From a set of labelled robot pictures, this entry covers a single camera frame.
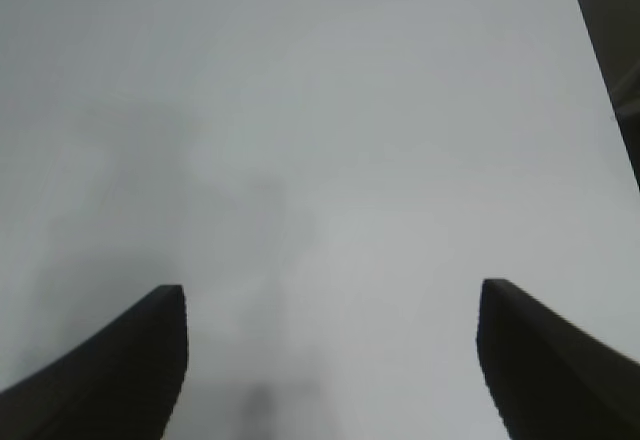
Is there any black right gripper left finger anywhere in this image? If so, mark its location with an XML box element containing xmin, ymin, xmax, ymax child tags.
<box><xmin>1</xmin><ymin>285</ymin><xmax>188</xmax><ymax>439</ymax></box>

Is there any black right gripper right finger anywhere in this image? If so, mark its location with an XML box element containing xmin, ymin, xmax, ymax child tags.
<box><xmin>476</xmin><ymin>279</ymin><xmax>639</xmax><ymax>439</ymax></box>

